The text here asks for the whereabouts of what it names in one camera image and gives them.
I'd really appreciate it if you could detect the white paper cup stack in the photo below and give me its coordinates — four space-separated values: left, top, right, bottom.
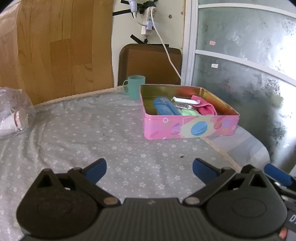
1 108 29 138

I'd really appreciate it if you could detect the white power cable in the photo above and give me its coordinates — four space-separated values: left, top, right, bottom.
149 6 183 82

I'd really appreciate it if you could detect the pink soft cloth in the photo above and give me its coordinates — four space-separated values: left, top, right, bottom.
191 95 217 115

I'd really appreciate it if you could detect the clear plastic bag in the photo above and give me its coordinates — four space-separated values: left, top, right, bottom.
0 87 36 139

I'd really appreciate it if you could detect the wood-pattern wall panel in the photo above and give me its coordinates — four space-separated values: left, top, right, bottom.
1 1 114 104

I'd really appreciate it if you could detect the teal plastic mug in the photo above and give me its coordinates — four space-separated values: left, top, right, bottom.
122 75 145 100

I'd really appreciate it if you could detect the striped grey pillow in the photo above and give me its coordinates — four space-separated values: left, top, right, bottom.
202 126 270 170

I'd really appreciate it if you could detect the frosted glass sliding door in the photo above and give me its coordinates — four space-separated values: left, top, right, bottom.
181 1 295 172

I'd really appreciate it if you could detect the white smiley packet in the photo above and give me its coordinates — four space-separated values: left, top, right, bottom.
173 102 194 110

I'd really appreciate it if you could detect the grey floral bedsheet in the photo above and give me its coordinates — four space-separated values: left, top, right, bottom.
1 91 240 240

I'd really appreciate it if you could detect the pink gold-lined tin box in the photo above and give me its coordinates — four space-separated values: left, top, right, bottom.
140 84 240 140

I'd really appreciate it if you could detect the blue plastic case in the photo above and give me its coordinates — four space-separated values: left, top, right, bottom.
153 97 181 115

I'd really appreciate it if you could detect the white blue tissue pack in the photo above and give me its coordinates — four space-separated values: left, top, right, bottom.
171 96 199 105

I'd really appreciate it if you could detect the brown cardboard sheet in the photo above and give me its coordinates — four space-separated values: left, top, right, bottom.
117 44 182 85

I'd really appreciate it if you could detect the white power strip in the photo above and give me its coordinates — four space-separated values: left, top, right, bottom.
139 6 158 38

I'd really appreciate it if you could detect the green soft cloth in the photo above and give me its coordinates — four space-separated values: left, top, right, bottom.
180 109 201 116

